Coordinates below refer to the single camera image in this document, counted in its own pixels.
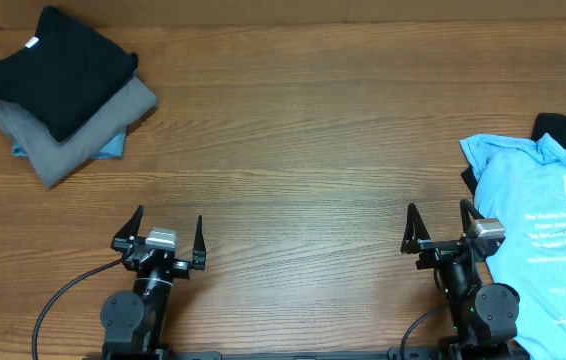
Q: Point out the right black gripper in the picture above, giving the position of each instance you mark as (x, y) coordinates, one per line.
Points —
(416, 240)

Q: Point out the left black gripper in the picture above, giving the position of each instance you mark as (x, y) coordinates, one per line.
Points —
(180, 268)

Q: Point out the light blue printed t-shirt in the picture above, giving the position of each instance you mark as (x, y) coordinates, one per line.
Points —
(532, 260)

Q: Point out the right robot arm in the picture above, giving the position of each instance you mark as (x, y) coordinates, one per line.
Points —
(483, 316)

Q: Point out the folded blue shirt under stack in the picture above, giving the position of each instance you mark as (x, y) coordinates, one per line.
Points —
(113, 149)

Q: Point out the folded grey shirt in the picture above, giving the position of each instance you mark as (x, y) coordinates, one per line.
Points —
(53, 160)

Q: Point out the black garment at right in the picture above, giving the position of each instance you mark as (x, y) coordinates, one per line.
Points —
(563, 130)

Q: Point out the folded black shirt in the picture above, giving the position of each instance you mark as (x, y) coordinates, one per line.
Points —
(66, 76)

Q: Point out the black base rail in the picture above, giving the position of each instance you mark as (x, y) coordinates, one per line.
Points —
(394, 353)

